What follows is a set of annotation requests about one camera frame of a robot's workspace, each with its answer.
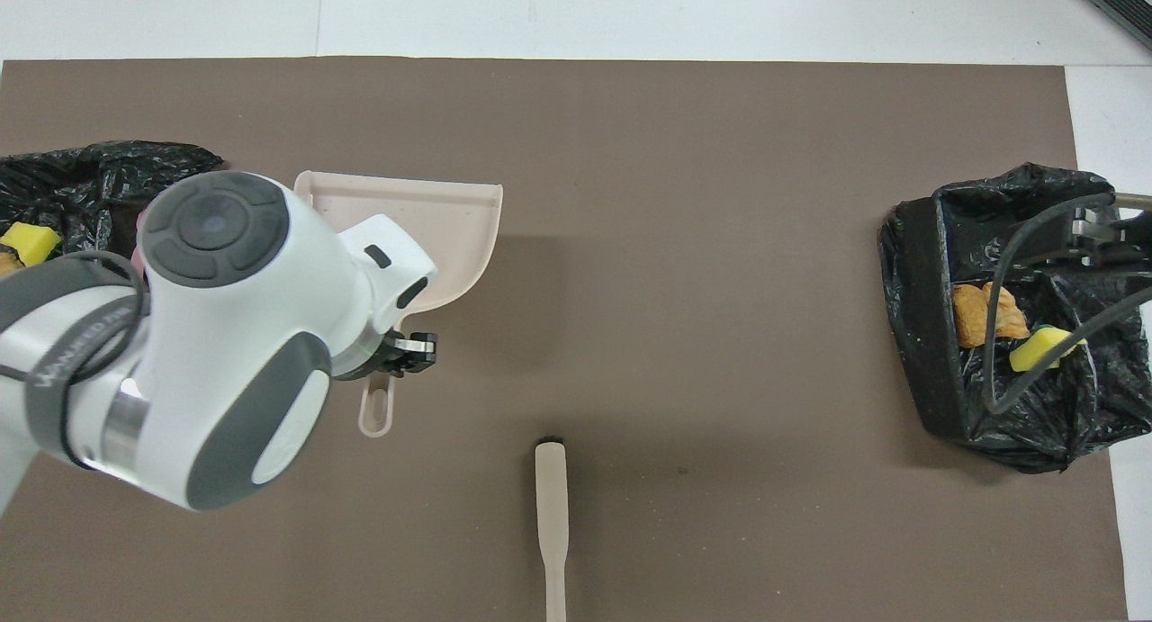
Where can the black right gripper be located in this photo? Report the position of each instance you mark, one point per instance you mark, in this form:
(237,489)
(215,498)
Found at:
(1100,235)

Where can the brown paper table mat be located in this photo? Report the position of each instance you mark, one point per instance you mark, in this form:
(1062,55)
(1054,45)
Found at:
(684,199)

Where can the black bag-lined pink bin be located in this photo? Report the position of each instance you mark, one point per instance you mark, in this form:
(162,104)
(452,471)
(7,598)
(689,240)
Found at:
(90,181)

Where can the yellow sponge with green pad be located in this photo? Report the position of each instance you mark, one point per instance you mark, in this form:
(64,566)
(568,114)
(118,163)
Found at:
(1044,347)

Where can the black bag-lined trash bin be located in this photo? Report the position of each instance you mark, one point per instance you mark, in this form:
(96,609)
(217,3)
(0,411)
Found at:
(927,334)

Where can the small yellow sponge piece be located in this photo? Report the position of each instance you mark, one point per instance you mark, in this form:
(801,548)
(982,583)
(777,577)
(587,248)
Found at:
(31,242)

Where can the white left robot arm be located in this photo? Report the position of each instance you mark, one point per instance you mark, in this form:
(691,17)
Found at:
(216,334)

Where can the brown breaded nugget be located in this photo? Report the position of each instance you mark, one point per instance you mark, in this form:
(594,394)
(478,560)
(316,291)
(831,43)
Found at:
(970,316)

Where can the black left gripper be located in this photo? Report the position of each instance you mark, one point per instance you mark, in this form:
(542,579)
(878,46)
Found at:
(409,349)

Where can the beige plastic dustpan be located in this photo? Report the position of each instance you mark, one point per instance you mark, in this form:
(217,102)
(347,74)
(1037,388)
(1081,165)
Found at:
(450,217)

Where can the beige brush with black bristles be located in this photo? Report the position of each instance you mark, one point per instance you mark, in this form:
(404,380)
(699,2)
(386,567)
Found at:
(551,505)

